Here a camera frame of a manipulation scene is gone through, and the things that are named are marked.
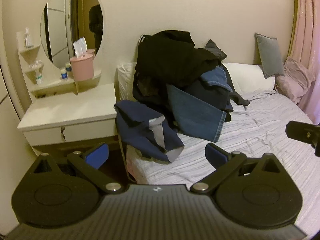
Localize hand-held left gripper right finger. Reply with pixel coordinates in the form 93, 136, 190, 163
190, 142, 282, 194

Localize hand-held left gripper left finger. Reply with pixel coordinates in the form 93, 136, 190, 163
31, 142, 124, 194

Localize pink round tissue box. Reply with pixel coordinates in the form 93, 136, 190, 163
69, 54, 95, 82

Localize oval wall mirror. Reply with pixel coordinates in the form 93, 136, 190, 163
40, 0, 106, 68

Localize grey cushion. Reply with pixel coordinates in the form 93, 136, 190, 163
254, 33, 285, 79

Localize white tissue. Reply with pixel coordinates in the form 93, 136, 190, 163
73, 37, 87, 58

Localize black garment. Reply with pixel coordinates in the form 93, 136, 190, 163
132, 30, 225, 99

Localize pink curtain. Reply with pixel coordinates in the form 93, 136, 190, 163
287, 0, 320, 121

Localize clear spray bottle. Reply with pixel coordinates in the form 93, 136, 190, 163
24, 27, 34, 48

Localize white dressing table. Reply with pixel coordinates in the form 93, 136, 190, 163
16, 31, 118, 148

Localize bed with striped sheet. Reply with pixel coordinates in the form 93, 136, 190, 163
116, 62, 320, 230

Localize white pillow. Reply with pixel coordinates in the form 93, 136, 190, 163
222, 62, 275, 93
117, 62, 138, 103

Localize pink crumpled pillow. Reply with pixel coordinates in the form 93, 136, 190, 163
274, 56, 316, 105

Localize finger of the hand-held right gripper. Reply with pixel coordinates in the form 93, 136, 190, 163
285, 121, 320, 157

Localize dark grey garment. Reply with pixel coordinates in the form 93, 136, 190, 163
204, 39, 250, 110

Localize navy garment with grey lining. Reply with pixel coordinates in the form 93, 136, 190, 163
114, 99, 185, 164

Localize blue jeans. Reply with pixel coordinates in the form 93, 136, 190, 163
166, 65, 234, 143

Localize dark navy garment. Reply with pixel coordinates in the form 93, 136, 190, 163
185, 80, 234, 113

